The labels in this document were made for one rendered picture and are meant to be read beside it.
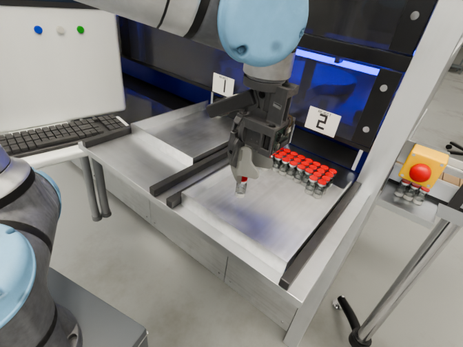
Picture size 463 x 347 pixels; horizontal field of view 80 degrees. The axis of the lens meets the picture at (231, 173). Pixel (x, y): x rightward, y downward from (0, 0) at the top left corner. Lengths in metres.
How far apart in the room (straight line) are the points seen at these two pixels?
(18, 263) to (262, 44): 0.34
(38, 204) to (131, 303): 1.08
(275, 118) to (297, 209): 0.28
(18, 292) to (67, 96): 0.87
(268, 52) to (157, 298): 1.38
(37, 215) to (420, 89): 0.73
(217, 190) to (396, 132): 0.43
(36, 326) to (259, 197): 0.46
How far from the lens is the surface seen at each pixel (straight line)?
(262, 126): 0.45
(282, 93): 0.44
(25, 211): 0.49
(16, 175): 0.48
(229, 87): 0.91
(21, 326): 0.44
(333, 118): 0.76
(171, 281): 1.56
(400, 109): 0.72
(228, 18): 0.23
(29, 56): 1.12
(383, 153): 0.76
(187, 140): 0.86
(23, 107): 1.16
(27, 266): 0.41
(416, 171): 0.73
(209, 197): 0.64
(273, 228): 0.60
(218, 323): 1.45
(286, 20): 0.25
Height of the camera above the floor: 1.29
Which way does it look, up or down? 34 degrees down
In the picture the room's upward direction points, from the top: 8 degrees clockwise
